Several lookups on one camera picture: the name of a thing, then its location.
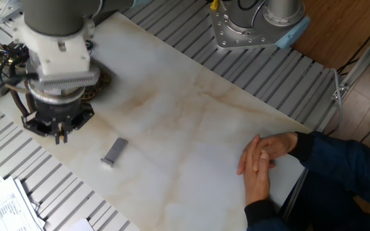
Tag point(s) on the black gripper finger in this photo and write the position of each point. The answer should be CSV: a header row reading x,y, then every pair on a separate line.
x,y
75,123
40,127

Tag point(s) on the brass and red phone handset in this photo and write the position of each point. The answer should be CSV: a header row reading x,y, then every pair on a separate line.
x,y
3,57

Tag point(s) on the grey finned metal block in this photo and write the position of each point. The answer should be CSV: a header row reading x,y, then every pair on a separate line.
x,y
66,80

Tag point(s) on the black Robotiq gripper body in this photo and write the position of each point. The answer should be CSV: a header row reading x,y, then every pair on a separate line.
x,y
58,110

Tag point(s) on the yellow plug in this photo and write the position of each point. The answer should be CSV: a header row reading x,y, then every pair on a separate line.
x,y
214,4

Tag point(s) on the aluminium frame beam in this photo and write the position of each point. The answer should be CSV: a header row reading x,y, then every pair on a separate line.
x,y
361,64

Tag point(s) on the small grey metal stand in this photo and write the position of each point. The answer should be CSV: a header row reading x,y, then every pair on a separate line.
x,y
116,150

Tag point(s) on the person's right hand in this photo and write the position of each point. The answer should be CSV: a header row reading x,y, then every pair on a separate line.
x,y
278,144

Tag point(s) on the single white paper sheet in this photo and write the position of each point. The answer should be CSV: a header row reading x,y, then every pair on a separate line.
x,y
82,226

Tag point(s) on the person's left hand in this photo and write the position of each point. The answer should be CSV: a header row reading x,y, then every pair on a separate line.
x,y
257,186

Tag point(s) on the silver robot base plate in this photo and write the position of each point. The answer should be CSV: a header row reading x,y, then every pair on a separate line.
x,y
233,38

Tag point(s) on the stack of printed papers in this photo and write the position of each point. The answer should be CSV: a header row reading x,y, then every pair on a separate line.
x,y
2,211

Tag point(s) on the left forearm in blue sleeve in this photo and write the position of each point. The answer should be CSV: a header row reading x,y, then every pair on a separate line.
x,y
262,215

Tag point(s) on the white marble pattern board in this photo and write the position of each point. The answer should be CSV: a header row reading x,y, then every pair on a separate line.
x,y
188,128

